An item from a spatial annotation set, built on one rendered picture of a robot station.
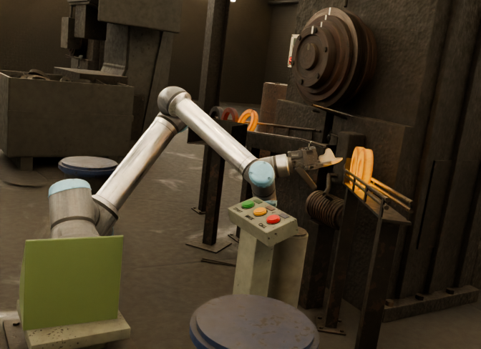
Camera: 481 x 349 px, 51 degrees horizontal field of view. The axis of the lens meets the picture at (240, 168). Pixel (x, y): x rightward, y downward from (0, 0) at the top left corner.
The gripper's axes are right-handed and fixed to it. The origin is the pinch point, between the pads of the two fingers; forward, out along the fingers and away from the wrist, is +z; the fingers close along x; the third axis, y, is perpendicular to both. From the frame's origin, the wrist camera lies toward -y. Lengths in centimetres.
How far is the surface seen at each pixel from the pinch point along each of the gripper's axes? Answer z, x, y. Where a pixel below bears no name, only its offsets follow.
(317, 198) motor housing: -10.9, 16.2, -18.0
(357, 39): 18, 31, 46
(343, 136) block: 5.6, 28.1, 4.8
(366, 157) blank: 7.7, -20.9, 3.6
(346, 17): 16, 38, 56
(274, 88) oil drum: -30, 335, 22
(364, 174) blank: 6.1, -23.1, -2.0
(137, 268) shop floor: -103, 30, -42
